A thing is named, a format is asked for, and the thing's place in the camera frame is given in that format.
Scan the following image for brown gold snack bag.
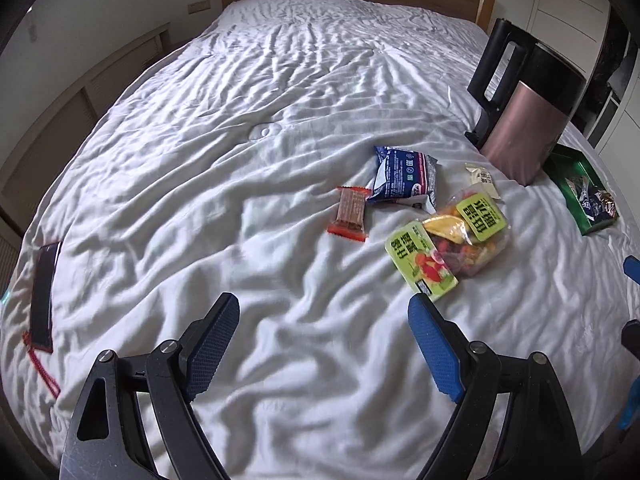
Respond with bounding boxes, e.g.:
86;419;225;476
593;188;617;221

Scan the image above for small olive tea sachet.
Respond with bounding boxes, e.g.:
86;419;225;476
465;164;501;200

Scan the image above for clear bag dried fruit chips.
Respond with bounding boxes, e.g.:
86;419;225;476
422;184;510;278

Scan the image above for copper and black electric kettle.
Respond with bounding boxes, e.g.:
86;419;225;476
465;18;586;186

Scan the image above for red cord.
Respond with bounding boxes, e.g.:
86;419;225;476
22;331;62;400

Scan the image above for white sliding wardrobe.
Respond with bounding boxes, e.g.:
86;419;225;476
527;0;639;217

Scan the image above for green label fruit snack packet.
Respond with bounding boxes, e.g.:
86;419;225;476
385;221;458;301

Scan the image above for green rectangular tray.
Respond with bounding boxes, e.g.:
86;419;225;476
542;143;618;235

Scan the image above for red clear wafer packet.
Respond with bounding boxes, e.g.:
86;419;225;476
326;186;371;243

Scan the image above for blue white red snack bag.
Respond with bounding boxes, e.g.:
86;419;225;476
367;145;437;214

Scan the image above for dark navy snack packet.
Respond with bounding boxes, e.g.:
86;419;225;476
565;176;603;224

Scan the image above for white bed duvet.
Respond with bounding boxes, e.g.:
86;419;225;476
0;0;640;480

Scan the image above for black smartphone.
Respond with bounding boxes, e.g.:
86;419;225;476
29;242;62;353

